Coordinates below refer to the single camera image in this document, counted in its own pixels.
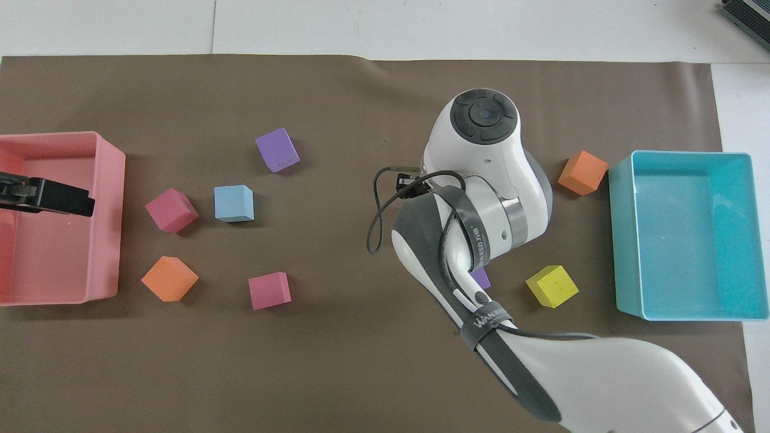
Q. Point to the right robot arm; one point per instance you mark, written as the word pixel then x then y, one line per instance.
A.
pixel 481 156

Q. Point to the purple foam block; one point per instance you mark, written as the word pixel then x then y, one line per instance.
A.
pixel 482 279
pixel 277 150

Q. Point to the magenta foam block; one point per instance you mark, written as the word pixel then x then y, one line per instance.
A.
pixel 269 291
pixel 171 211

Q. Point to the light blue foam block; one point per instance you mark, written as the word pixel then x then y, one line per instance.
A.
pixel 233 204

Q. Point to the yellow foam block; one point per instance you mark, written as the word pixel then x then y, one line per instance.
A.
pixel 552 287

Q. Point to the orange foam block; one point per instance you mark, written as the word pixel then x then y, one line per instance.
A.
pixel 581 173
pixel 169 279

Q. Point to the teal plastic bin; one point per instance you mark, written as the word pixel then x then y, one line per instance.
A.
pixel 686 240

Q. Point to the pink plastic bin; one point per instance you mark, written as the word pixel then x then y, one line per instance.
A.
pixel 60 270

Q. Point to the grey ribbed device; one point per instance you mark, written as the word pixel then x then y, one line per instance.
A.
pixel 751 13

